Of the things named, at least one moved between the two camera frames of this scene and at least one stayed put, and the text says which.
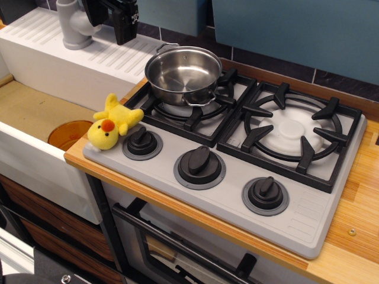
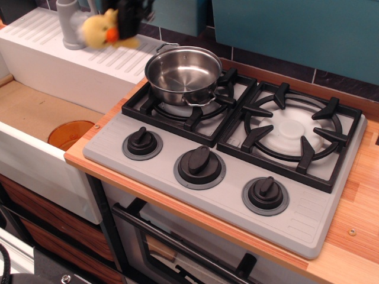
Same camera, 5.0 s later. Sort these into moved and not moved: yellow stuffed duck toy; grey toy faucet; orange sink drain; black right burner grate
Moved: yellow stuffed duck toy
Not moved: orange sink drain; grey toy faucet; black right burner grate
